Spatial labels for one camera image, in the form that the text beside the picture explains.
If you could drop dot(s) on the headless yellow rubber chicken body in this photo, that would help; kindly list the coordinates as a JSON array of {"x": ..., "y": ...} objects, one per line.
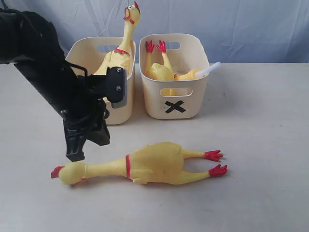
[{"x": 155, "y": 70}]

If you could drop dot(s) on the yellow rubber chicken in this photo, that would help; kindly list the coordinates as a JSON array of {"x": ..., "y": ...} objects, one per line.
[
  {"x": 157, "y": 163},
  {"x": 120, "y": 56}
]

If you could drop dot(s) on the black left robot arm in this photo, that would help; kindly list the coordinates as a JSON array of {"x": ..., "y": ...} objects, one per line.
[{"x": 30, "y": 43}]

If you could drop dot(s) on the cream bin marked X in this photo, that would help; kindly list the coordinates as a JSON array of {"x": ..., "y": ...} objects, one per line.
[{"x": 174, "y": 99}]

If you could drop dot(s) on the blue-grey backdrop curtain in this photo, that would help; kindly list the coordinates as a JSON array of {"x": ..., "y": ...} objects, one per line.
[{"x": 231, "y": 31}]

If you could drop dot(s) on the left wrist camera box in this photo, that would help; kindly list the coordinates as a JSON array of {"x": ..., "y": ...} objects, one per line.
[{"x": 112, "y": 86}]

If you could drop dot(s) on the broken chicken head with squeaker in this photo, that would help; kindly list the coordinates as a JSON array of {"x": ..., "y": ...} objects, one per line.
[{"x": 195, "y": 74}]

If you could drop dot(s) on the cream bin marked O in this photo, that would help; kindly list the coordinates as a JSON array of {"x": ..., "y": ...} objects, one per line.
[{"x": 89, "y": 53}]

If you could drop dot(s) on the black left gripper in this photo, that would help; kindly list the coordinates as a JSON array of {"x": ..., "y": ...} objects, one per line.
[{"x": 83, "y": 120}]

